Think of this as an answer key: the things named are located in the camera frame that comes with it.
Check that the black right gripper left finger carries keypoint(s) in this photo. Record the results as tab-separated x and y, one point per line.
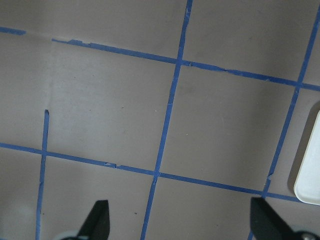
97	224

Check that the cream rectangular tray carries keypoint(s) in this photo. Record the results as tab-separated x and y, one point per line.
307	183

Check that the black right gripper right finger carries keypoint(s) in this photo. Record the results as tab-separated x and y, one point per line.
266	224

